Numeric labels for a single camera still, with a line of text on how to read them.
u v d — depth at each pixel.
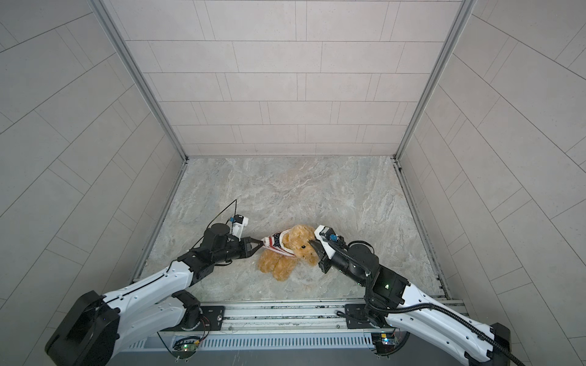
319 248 0.61
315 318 0.72
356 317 0.71
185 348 0.65
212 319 0.70
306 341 1.05
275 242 0.74
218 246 0.65
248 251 0.70
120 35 0.77
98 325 0.39
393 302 0.50
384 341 0.68
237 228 0.75
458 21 0.74
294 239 0.67
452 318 0.46
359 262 0.46
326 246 0.58
